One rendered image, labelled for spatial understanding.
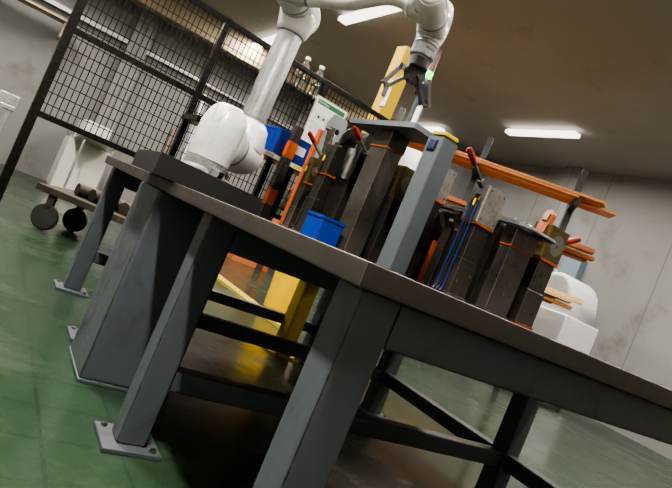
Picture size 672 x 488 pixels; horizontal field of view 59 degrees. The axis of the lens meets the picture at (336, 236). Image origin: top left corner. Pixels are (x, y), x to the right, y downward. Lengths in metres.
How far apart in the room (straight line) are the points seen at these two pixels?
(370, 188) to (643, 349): 6.76
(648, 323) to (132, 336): 7.23
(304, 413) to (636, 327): 7.77
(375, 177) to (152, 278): 0.81
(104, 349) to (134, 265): 0.29
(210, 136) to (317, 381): 1.32
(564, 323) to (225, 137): 5.72
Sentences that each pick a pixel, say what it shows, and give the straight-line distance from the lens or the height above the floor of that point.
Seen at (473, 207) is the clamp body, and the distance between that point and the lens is 1.88.
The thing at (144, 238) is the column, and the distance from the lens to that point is 2.01.
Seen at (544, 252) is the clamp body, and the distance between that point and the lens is 2.12.
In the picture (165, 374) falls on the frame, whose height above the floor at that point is 0.22.
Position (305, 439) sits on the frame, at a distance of 0.96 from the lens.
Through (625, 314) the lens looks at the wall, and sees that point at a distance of 8.70.
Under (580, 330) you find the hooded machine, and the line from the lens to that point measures 7.56.
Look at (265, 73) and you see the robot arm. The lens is 2.39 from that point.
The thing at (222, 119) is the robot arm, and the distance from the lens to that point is 2.13.
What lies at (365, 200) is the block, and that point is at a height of 0.89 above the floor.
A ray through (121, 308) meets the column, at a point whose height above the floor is 0.26.
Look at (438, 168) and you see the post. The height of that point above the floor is 1.05.
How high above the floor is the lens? 0.69
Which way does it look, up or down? 1 degrees up
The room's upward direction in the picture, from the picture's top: 23 degrees clockwise
